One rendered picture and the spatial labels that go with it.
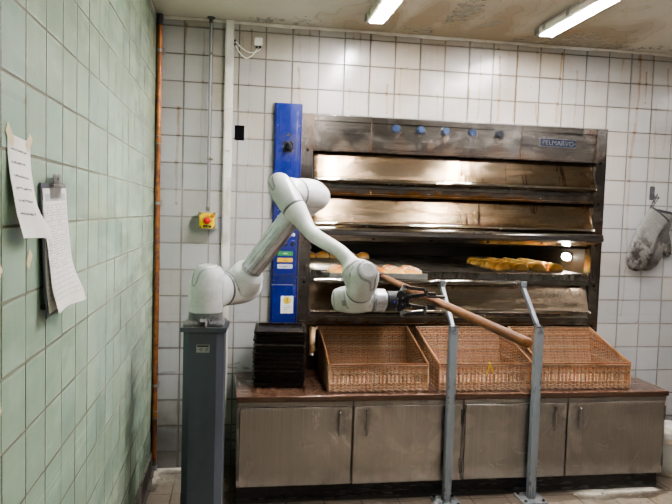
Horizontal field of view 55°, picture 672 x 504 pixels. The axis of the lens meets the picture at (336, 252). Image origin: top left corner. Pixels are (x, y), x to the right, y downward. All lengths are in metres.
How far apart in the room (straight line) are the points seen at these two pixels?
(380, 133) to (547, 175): 1.09
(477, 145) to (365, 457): 1.96
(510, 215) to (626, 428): 1.39
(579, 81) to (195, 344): 2.85
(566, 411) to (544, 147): 1.60
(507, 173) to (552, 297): 0.84
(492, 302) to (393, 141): 1.17
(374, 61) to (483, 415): 2.12
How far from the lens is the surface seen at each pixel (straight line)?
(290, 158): 3.80
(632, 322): 4.64
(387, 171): 3.92
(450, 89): 4.08
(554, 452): 3.93
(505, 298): 4.20
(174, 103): 3.86
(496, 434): 3.75
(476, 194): 4.08
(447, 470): 3.66
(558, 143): 4.33
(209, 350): 2.97
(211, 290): 2.94
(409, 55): 4.05
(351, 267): 2.34
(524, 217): 4.21
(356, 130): 3.92
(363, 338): 3.91
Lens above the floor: 1.53
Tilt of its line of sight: 4 degrees down
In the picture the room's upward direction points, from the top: 2 degrees clockwise
